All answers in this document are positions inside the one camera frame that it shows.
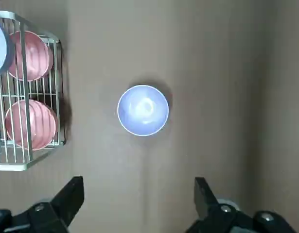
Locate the pink bowl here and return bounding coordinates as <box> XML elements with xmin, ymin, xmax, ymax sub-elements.
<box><xmin>8</xmin><ymin>30</ymin><xmax>54</xmax><ymax>82</ymax></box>
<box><xmin>5</xmin><ymin>99</ymin><xmax>59</xmax><ymax>150</ymax></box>

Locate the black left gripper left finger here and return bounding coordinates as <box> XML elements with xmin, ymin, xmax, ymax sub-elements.
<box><xmin>0</xmin><ymin>176</ymin><xmax>85</xmax><ymax>233</ymax></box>

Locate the silver wire dish rack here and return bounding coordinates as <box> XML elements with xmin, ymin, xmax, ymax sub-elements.
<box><xmin>0</xmin><ymin>11</ymin><xmax>67</xmax><ymax>172</ymax></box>

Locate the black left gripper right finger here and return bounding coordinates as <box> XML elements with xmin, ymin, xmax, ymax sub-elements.
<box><xmin>185</xmin><ymin>177</ymin><xmax>298</xmax><ymax>233</ymax></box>

